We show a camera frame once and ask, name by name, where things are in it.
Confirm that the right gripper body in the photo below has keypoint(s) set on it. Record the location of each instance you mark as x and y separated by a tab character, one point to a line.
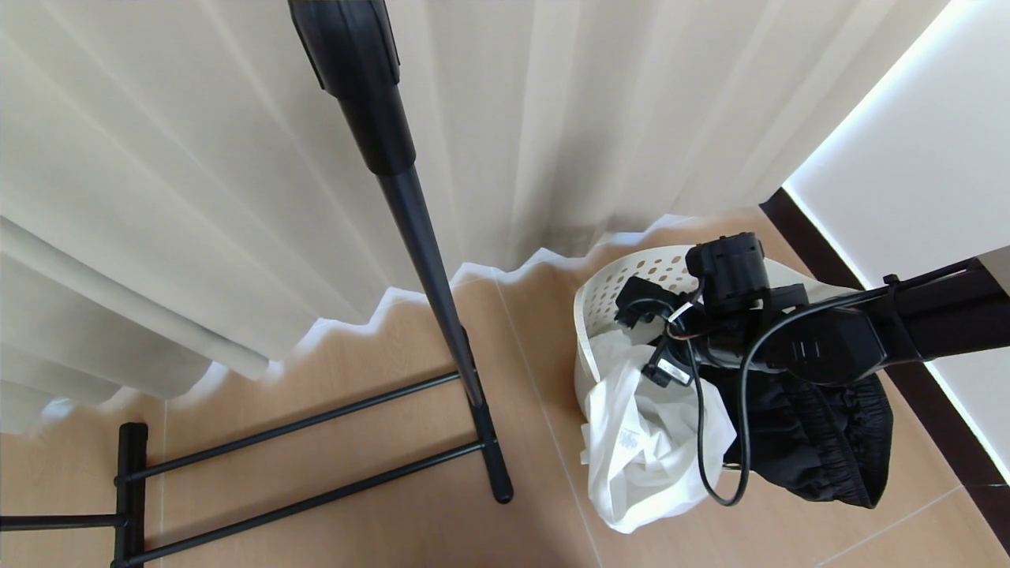
714	347

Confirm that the white printed t-shirt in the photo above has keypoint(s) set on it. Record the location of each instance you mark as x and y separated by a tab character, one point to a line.
639	450

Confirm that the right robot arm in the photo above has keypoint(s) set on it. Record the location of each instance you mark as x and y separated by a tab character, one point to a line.
931	315

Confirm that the white laundry basket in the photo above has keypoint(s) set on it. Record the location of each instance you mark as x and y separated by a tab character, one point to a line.
604	292

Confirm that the black clothes rack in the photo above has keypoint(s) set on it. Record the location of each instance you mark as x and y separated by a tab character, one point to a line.
355	47

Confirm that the black garment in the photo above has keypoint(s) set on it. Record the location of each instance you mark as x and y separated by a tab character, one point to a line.
821	442

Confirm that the beige curtain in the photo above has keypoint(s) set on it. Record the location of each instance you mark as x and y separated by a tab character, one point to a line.
158	158

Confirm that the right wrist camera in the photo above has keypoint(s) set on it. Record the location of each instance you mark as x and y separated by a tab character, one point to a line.
639	304

